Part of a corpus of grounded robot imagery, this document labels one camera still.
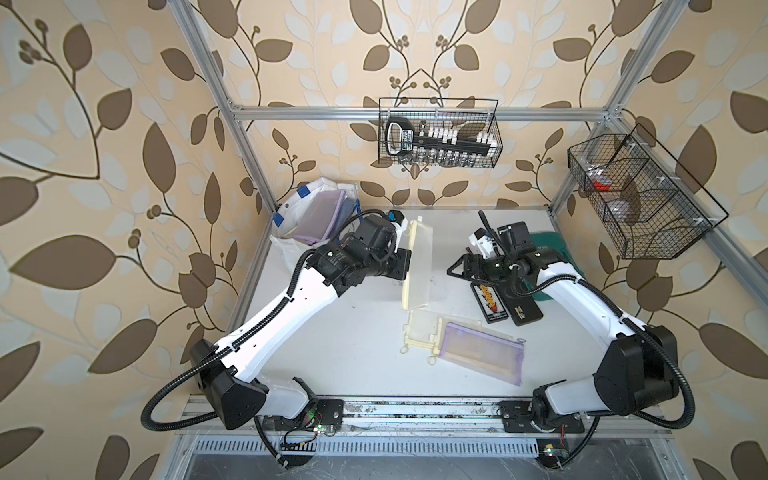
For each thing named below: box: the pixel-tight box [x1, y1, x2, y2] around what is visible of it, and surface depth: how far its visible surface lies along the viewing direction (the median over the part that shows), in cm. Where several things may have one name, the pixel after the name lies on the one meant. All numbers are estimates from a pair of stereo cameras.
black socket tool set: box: [385, 117, 499, 163], surface depth 86 cm
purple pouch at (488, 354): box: [438, 322, 524, 386], surface depth 86 cm
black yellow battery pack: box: [492, 279, 544, 326], surface depth 91 cm
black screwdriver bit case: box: [470, 282, 509, 324], surface depth 95 cm
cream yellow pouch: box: [400, 309, 443, 365], surface depth 90 cm
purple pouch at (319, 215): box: [292, 190, 346, 246], surface depth 100 cm
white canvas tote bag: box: [271, 177, 362, 260], surface depth 99 cm
